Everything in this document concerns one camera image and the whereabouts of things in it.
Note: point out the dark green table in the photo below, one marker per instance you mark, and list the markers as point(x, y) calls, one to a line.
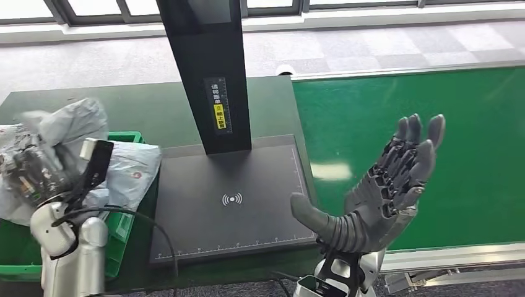
point(143, 106)

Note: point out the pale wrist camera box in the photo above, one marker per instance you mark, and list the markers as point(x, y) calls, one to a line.
point(318, 287)
point(96, 162)

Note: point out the long red-printed grey parcel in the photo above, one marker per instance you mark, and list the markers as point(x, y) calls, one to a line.
point(131, 168)

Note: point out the black inbound scanner machine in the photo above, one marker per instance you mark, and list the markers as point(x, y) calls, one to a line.
point(229, 229)

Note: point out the green plastic crate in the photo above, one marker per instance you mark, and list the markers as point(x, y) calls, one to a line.
point(119, 229)

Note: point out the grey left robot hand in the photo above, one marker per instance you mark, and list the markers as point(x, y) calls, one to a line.
point(35, 172)

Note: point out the dark window frame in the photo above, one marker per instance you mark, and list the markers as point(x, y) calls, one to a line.
point(123, 12)

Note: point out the grey poly parcel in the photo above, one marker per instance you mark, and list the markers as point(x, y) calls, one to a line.
point(69, 123)

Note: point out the green conveyor belt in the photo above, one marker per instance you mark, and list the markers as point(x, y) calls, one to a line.
point(471, 164)

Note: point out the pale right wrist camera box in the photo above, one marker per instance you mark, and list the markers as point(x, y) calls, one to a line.
point(318, 287)

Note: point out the black and yellow label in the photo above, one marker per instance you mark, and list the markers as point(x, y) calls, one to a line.
point(218, 104)

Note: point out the white round object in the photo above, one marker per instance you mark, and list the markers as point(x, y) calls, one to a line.
point(285, 69)

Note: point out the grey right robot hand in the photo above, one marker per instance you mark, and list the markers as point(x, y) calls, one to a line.
point(377, 205)

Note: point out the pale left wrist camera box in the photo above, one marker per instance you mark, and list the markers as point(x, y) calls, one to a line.
point(96, 162)

